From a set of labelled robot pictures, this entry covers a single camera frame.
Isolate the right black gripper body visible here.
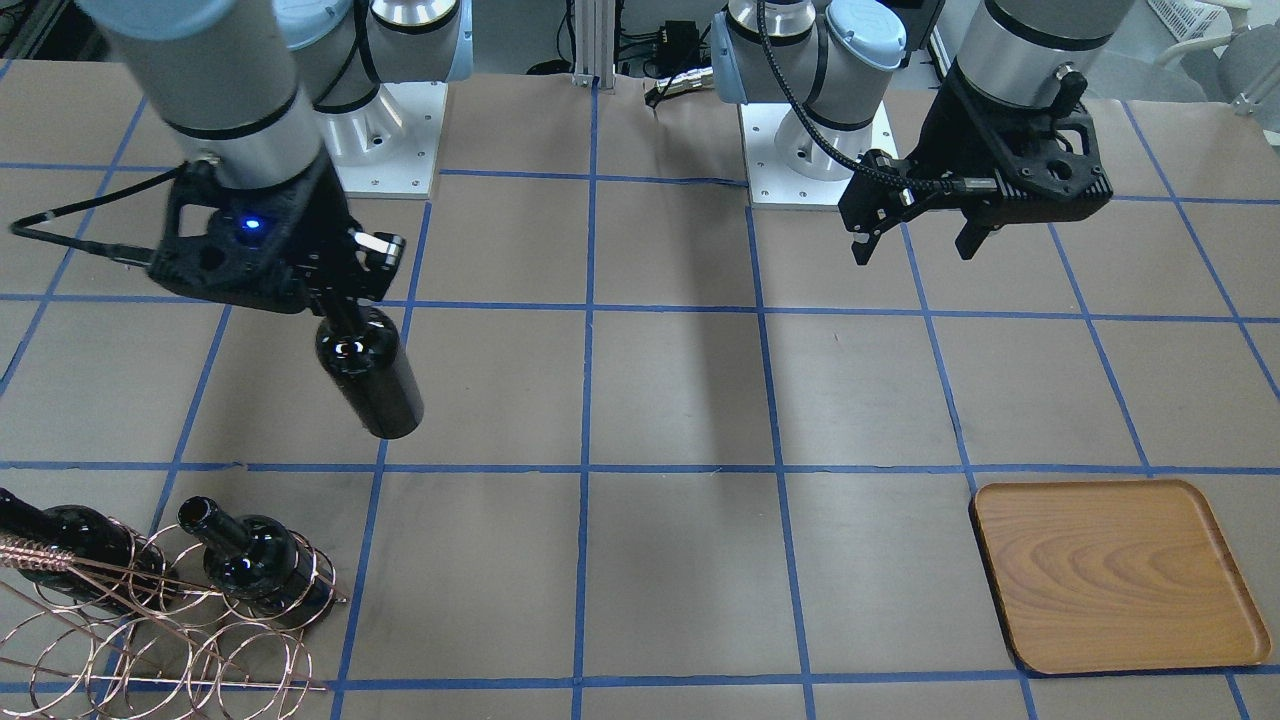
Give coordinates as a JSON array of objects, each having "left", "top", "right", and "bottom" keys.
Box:
[{"left": 148, "top": 160, "right": 406, "bottom": 314}]

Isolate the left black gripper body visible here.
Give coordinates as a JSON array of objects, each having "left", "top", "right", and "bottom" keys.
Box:
[{"left": 838, "top": 65, "right": 1114, "bottom": 233}]

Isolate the dark wine bottle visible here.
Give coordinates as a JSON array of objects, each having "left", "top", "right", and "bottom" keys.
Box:
[
  {"left": 315, "top": 297, "right": 424, "bottom": 439},
  {"left": 0, "top": 488, "right": 172, "bottom": 616},
  {"left": 177, "top": 496, "right": 335, "bottom": 630}
]

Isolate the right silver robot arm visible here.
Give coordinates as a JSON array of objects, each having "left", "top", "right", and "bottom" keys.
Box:
[{"left": 81, "top": 1, "right": 474, "bottom": 324}]

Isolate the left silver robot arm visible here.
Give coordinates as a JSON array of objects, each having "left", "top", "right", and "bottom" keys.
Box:
[{"left": 709, "top": 1, "right": 1132, "bottom": 265}]

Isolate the wooden tray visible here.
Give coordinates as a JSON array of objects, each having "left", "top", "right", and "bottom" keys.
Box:
[{"left": 970, "top": 479, "right": 1274, "bottom": 676}]

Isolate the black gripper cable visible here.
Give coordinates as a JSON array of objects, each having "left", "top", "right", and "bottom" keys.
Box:
[{"left": 755, "top": 0, "right": 1001, "bottom": 196}]

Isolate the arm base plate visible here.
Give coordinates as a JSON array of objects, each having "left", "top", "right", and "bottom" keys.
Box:
[
  {"left": 311, "top": 82, "right": 451, "bottom": 201},
  {"left": 739, "top": 102, "right": 852, "bottom": 211}
]

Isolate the aluminium frame post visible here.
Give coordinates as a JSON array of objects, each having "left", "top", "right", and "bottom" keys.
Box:
[{"left": 570, "top": 0, "right": 620, "bottom": 94}]

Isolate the copper wire bottle basket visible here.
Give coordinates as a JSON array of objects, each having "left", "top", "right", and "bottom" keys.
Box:
[{"left": 3, "top": 525, "right": 329, "bottom": 719}]

